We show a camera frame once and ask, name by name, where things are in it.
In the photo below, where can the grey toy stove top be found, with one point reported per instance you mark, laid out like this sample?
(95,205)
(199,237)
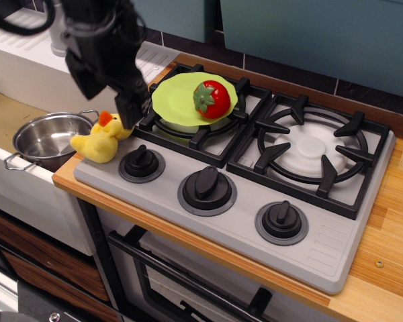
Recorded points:
(322,259)

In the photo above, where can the light green plastic plate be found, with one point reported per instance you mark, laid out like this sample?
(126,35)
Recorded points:
(173,99)

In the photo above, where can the red plastic toy strawberry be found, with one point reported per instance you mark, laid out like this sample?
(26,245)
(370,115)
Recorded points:
(211,99)

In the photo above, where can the white right burner cap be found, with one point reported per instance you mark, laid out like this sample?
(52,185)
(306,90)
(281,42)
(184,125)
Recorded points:
(308,144)

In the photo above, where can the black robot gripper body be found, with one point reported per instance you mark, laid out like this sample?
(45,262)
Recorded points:
(102,39)

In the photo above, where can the black oven door handle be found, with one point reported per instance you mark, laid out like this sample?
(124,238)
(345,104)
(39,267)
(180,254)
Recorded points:
(183,291)

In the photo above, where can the toy oven door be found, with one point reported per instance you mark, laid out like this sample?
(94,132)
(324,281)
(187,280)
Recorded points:
(280,307)

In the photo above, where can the black left burner grate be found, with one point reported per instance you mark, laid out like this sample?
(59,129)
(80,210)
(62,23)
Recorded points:
(212,144)

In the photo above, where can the black burner grate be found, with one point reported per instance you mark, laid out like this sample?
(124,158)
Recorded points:
(212,144)
(367,145)

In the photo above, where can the black right stove knob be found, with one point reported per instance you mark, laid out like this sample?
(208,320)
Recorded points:
(281,223)

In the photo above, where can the black stove knob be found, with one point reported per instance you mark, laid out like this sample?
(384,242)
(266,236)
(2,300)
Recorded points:
(141,165)
(281,223)
(207,193)

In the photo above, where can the black left stove knob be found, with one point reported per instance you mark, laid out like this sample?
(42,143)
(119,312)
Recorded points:
(141,165)

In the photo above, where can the yellow stuffed duck toy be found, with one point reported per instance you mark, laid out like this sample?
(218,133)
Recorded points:
(101,145)

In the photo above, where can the black middle stove knob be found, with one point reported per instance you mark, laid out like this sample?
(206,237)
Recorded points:
(207,193)

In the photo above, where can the black right burner grate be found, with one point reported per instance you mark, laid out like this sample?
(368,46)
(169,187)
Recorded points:
(367,145)

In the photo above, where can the grey toy faucet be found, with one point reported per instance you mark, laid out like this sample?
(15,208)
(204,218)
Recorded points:
(58,47)

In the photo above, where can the small stainless steel pot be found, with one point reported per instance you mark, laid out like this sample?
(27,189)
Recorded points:
(45,140)

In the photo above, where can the wooden drawer front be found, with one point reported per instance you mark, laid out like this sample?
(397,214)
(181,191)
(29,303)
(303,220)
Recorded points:
(57,270)

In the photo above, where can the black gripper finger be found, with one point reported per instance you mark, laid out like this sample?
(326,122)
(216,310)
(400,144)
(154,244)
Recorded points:
(132,107)

